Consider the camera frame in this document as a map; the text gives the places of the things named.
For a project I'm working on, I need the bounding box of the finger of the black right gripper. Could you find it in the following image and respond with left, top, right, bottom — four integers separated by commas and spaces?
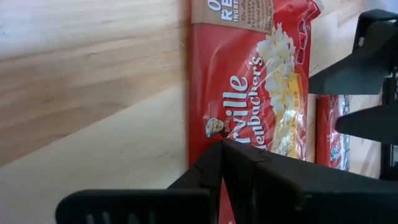
335, 101, 398, 146
307, 8, 398, 96

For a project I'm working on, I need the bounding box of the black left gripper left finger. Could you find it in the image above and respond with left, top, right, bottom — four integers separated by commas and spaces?
55, 140, 224, 224

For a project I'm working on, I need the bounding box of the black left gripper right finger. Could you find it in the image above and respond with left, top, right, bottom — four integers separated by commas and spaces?
222, 139, 398, 224

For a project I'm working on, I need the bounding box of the red butter popcorn bag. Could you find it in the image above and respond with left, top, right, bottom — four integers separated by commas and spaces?
187, 0, 326, 224

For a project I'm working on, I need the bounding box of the red and blue popcorn bag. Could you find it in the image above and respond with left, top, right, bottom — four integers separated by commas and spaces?
315, 95, 351, 172

